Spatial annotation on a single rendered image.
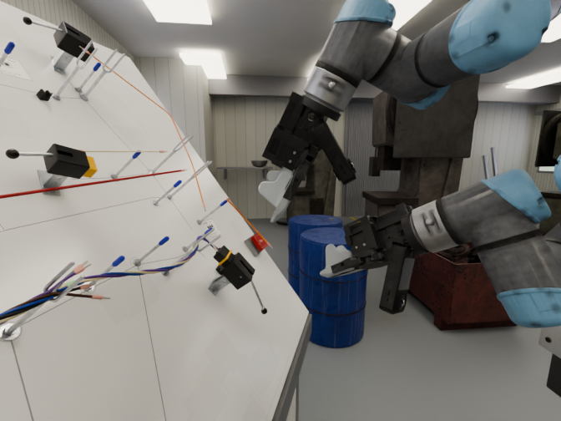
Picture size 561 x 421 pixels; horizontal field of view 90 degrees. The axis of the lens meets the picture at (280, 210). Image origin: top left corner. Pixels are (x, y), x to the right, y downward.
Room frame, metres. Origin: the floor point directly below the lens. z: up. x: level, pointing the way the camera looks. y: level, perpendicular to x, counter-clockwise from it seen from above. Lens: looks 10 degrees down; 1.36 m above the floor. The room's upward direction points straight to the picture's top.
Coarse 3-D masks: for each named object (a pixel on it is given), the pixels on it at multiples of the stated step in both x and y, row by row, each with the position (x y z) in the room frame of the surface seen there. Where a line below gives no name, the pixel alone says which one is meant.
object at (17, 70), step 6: (6, 60) 0.56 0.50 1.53; (12, 60) 0.57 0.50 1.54; (18, 60) 0.58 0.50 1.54; (6, 66) 0.55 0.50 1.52; (12, 66) 0.56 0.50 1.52; (18, 66) 0.57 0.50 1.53; (6, 72) 0.54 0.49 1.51; (12, 72) 0.55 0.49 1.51; (18, 72) 0.56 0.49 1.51; (24, 72) 0.57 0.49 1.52; (24, 78) 0.56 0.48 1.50; (30, 78) 0.58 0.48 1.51
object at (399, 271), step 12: (396, 252) 0.44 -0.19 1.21; (408, 252) 0.44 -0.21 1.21; (396, 264) 0.43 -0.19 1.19; (408, 264) 0.44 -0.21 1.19; (396, 276) 0.43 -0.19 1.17; (408, 276) 0.44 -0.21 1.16; (384, 288) 0.43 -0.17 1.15; (396, 288) 0.42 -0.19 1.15; (384, 300) 0.43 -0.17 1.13; (396, 300) 0.42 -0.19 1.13; (396, 312) 0.42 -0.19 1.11
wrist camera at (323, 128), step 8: (312, 128) 0.47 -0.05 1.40; (320, 128) 0.46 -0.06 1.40; (328, 128) 0.46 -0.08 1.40; (320, 136) 0.47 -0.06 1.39; (328, 136) 0.46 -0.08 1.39; (320, 144) 0.47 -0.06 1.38; (328, 144) 0.47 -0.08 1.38; (336, 144) 0.47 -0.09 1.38; (328, 152) 0.47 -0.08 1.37; (336, 152) 0.47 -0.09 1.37; (336, 160) 0.47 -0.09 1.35; (344, 160) 0.47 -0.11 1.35; (336, 168) 0.47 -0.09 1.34; (344, 168) 0.47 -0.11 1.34; (352, 168) 0.48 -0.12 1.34; (336, 176) 0.49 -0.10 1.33; (344, 176) 0.48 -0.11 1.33; (352, 176) 0.48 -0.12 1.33; (344, 184) 0.48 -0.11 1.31
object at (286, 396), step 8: (304, 328) 0.75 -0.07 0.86; (304, 336) 0.72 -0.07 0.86; (304, 344) 0.71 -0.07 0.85; (296, 352) 0.65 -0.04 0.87; (304, 352) 0.71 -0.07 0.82; (296, 360) 0.62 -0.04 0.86; (296, 368) 0.61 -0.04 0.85; (288, 376) 0.57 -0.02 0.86; (296, 376) 0.61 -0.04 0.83; (288, 384) 0.54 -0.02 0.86; (288, 392) 0.53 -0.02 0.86; (280, 400) 0.50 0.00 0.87; (288, 400) 0.53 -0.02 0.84; (280, 408) 0.48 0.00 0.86; (288, 408) 0.53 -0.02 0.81; (280, 416) 0.47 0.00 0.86
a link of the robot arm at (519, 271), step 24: (504, 240) 0.34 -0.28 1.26; (528, 240) 0.33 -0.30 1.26; (504, 264) 0.34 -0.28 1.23; (528, 264) 0.32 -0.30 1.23; (552, 264) 0.32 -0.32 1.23; (504, 288) 0.33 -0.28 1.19; (528, 288) 0.31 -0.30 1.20; (552, 288) 0.30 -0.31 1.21; (528, 312) 0.31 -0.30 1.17; (552, 312) 0.30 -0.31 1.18
